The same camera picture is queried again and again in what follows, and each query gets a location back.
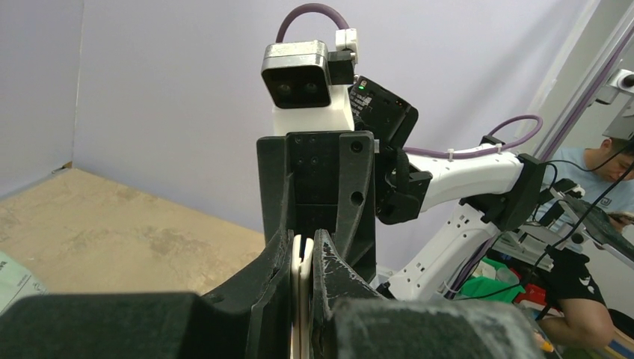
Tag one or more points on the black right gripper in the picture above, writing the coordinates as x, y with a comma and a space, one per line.
311, 181

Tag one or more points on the green litter bag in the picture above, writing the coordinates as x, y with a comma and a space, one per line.
17, 282

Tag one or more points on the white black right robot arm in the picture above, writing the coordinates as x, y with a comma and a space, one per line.
495, 190

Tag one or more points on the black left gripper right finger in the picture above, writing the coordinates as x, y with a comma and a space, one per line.
352, 320

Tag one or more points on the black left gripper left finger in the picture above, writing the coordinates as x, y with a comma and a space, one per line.
247, 316

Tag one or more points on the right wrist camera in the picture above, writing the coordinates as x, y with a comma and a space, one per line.
309, 84

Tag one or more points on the external camera on stand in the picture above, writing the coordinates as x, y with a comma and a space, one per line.
621, 82

